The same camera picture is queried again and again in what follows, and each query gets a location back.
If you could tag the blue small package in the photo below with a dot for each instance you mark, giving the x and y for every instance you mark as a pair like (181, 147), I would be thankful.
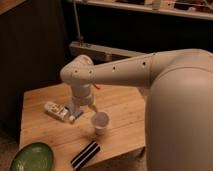
(74, 112)

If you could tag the white shelf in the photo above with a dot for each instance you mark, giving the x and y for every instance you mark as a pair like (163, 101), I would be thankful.
(142, 8)

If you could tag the grey metal stand base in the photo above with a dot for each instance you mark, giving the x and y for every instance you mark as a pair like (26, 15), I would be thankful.
(101, 53)

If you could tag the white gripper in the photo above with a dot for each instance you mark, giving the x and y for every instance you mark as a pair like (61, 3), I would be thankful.
(81, 97)

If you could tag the black white striped object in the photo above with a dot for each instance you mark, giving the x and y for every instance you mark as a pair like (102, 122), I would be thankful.
(85, 155)

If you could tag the wooden table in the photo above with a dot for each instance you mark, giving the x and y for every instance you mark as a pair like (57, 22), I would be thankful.
(125, 133)

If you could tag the white plastic bottle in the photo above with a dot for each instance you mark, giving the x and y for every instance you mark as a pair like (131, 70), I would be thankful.
(57, 111)

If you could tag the metal pole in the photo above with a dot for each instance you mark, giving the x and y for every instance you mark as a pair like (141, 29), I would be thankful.
(79, 36)

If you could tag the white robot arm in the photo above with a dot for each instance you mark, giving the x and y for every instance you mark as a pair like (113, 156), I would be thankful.
(179, 107)

